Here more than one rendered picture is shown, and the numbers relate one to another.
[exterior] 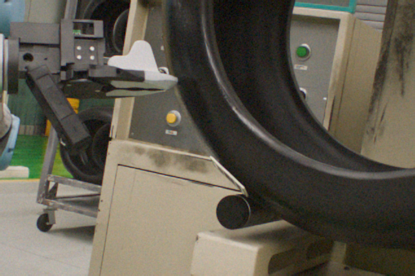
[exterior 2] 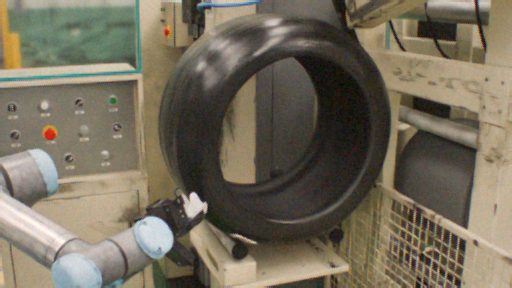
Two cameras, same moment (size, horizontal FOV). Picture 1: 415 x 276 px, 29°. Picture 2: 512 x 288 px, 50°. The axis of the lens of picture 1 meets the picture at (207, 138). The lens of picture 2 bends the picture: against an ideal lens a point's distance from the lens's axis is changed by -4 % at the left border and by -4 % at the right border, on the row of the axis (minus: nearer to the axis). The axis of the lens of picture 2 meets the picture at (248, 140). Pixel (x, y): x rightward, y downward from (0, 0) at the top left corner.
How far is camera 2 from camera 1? 1.01 m
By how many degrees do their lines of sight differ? 46
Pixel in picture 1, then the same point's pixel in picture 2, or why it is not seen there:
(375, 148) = (225, 170)
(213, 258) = (235, 275)
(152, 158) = not seen: hidden behind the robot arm
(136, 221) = not seen: hidden behind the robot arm
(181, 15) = (206, 172)
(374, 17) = not seen: outside the picture
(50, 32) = (161, 212)
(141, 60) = (196, 204)
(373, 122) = (222, 157)
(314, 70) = (122, 110)
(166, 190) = (48, 209)
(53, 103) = (178, 249)
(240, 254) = (248, 268)
